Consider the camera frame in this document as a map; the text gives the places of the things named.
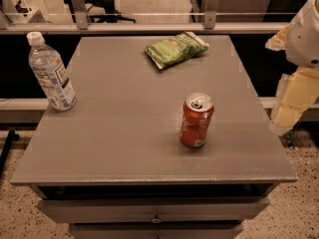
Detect black office chair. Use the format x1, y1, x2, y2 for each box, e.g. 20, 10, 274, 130
61, 0, 138, 24

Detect grey cabinet top drawer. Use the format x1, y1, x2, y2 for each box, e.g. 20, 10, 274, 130
37, 197, 270, 224

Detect clear plastic water bottle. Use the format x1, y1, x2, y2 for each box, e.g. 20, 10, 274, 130
27, 32, 77, 111

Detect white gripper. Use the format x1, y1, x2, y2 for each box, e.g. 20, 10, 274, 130
265, 0, 319, 127

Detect round metal drawer knob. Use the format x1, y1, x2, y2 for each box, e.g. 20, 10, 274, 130
151, 216, 162, 224

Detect red coke can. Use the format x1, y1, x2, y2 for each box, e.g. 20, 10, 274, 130
179, 93, 214, 148

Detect grey cabinet drawer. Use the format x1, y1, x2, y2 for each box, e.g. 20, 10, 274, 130
70, 223, 243, 239
37, 197, 270, 224

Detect black pole at left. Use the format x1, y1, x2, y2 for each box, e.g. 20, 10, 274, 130
0, 130, 20, 176

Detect metal railing frame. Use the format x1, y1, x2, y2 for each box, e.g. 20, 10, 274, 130
1, 0, 306, 35

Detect green chip bag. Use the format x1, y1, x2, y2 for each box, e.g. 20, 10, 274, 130
145, 32, 209, 70

